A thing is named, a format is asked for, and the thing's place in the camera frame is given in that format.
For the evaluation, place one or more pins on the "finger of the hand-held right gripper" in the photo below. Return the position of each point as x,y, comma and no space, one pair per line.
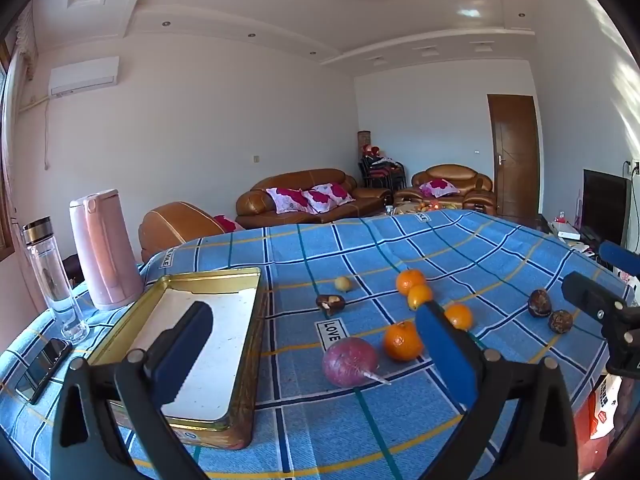
614,253
587,294

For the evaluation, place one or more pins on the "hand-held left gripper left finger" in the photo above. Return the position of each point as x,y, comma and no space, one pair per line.
185,355

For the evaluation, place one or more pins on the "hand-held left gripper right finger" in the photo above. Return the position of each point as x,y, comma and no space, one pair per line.
445,350

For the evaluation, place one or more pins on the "orange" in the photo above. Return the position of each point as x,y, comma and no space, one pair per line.
400,341
421,297
411,281
458,316

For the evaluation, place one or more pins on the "dark passion fruit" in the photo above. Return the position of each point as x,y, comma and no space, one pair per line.
560,321
540,302

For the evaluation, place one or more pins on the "gold tin tray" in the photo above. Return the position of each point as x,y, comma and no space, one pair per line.
215,320

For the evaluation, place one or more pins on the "round purple-red fruit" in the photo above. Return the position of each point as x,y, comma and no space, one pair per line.
347,360

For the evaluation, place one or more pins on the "small yellow fruit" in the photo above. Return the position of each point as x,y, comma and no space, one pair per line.
342,284

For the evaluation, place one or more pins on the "broken brown fruit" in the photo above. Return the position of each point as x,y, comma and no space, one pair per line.
330,304

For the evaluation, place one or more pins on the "black television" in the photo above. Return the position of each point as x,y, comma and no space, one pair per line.
605,207

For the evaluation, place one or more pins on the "low television cabinet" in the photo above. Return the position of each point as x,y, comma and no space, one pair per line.
567,232

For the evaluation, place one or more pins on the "red and white bag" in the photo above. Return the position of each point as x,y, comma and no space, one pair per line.
602,410

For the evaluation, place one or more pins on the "brown leather armchair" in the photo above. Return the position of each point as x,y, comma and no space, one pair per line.
460,175
175,225

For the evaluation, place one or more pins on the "pink electric kettle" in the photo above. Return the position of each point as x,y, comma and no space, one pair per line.
102,250

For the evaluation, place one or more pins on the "pink floral pillow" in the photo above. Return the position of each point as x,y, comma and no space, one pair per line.
290,200
439,188
227,222
329,195

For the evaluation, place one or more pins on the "brown wooden door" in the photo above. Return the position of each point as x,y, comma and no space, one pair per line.
515,155

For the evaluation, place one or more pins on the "black smartphone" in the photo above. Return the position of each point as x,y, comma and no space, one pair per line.
42,367

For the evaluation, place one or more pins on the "dark wooden stool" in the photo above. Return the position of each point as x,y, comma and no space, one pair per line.
71,267

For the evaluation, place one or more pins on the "coffee table with snacks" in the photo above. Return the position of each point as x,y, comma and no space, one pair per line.
425,206

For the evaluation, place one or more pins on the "clear glass bottle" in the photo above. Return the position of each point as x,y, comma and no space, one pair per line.
52,280

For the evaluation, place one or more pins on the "blue plaid tablecloth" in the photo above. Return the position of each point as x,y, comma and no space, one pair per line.
310,260

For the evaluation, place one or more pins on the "stacked dark chairs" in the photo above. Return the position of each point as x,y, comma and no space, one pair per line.
382,172

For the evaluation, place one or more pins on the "red plush toy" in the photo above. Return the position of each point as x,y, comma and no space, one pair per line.
372,150

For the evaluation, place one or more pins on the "long brown leather sofa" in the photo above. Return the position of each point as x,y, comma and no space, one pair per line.
310,177

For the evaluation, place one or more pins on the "tall patterned vase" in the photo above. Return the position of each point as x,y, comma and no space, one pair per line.
364,140

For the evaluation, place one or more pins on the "white air conditioner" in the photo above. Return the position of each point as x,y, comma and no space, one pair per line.
85,75

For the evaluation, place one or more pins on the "pink curtain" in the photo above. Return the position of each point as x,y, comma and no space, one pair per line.
25,40

